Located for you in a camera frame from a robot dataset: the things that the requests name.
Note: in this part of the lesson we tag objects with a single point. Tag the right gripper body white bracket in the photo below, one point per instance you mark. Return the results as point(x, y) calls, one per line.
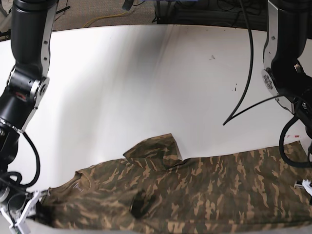
point(18, 205)

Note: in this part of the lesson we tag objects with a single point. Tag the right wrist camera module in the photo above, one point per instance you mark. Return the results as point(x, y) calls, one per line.
point(19, 229)

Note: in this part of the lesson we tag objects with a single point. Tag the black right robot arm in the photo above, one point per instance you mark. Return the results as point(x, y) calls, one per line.
point(31, 28)

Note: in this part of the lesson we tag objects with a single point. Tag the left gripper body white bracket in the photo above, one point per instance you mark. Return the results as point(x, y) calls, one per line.
point(304, 184)

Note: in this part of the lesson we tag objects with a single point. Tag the camouflage T-shirt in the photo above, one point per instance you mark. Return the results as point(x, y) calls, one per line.
point(152, 190)

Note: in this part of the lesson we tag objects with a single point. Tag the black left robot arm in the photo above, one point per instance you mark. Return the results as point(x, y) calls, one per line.
point(283, 74)

